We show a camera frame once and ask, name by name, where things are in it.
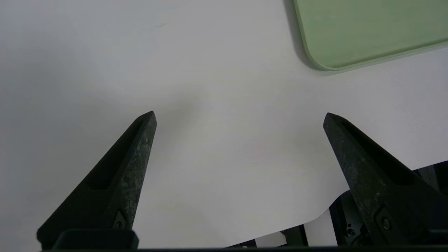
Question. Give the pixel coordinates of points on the light green plastic tray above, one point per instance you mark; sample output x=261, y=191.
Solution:
x=367, y=28

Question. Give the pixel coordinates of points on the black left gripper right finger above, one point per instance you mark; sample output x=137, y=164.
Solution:
x=378, y=189

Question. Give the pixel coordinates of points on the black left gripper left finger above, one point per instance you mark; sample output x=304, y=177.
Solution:
x=119, y=196

